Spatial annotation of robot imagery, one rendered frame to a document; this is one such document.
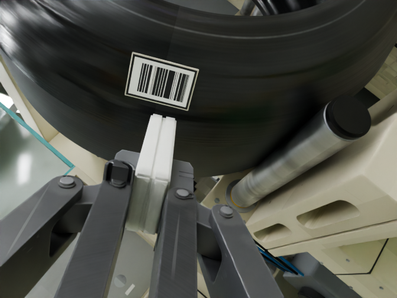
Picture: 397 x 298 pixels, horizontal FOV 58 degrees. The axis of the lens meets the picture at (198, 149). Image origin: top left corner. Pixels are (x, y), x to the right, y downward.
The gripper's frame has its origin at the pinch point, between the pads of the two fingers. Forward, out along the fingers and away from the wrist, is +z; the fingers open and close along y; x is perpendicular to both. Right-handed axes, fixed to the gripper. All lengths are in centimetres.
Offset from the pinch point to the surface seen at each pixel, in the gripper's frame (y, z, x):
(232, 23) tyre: 4.5, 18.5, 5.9
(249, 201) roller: 16.9, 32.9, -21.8
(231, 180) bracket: 14.9, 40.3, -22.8
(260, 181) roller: 15.5, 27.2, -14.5
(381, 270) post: 47, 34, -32
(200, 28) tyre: 1.7, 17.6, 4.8
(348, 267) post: 42, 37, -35
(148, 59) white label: -2.3, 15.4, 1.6
